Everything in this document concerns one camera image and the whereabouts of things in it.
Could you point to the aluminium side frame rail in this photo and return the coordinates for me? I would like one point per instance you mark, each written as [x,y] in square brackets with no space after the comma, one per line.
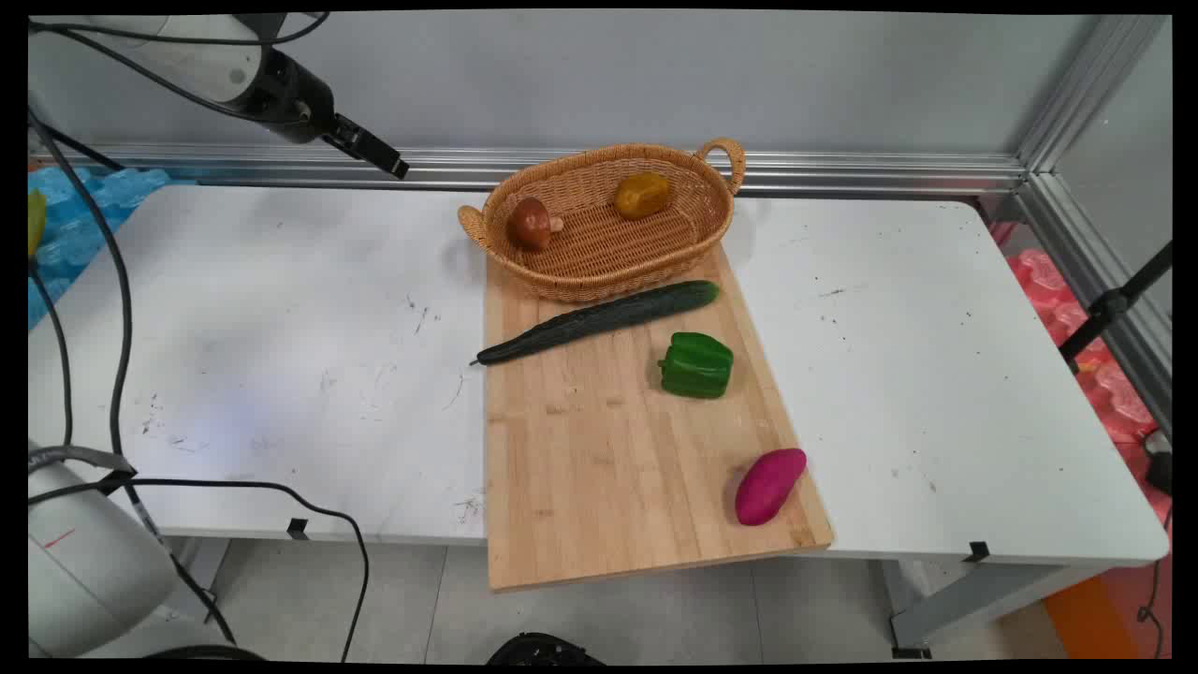
[1095,271]

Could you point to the pink bubble foam sheet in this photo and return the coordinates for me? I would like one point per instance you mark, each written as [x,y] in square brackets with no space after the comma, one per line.
[1114,393]

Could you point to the woven wicker basket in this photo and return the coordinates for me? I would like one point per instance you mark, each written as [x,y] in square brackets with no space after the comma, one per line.
[608,253]

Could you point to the black table edge clip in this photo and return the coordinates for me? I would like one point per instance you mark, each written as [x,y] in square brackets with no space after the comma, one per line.
[297,529]
[976,551]

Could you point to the grey table leg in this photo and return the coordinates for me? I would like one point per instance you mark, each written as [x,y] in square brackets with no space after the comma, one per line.
[983,599]
[197,571]

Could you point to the orange floor object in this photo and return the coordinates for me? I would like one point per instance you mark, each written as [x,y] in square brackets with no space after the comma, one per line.
[1095,622]

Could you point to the green toy bell pepper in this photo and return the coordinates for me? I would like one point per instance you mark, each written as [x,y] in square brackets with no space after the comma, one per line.
[697,367]

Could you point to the aluminium corner post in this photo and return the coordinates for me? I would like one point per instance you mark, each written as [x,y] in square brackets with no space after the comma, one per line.
[1086,89]

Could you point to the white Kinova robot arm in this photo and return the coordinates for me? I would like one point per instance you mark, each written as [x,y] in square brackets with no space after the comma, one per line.
[94,562]

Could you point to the black round object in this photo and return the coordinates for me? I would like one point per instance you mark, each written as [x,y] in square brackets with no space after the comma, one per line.
[543,649]

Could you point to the black tripod stand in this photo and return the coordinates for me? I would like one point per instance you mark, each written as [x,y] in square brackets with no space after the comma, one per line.
[1109,304]

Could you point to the dark green toy cucumber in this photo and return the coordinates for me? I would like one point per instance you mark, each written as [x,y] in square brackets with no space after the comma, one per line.
[599,318]

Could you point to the blue cloth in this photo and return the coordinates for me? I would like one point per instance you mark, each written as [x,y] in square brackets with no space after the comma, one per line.
[80,225]

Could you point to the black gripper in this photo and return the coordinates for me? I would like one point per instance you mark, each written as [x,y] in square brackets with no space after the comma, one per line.
[295,98]

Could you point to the horizontal aluminium frame rail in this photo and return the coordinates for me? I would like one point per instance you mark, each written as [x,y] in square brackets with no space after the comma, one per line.
[842,171]

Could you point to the wooden cutting board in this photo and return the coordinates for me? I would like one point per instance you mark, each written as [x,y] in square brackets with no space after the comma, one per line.
[599,468]

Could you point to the yellow-green object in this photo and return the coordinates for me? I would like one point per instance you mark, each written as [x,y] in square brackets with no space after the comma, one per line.
[35,223]

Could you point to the purple toy sweet potato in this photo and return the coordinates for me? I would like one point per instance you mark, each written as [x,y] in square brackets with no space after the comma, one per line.
[767,487]

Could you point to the yellow toy bell pepper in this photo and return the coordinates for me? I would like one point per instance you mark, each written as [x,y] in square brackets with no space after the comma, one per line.
[642,196]

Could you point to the brown toy mushroom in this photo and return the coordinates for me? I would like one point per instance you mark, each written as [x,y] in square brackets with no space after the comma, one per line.
[530,225]

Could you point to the black power adapter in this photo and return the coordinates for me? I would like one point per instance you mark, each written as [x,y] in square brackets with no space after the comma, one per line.
[1161,468]

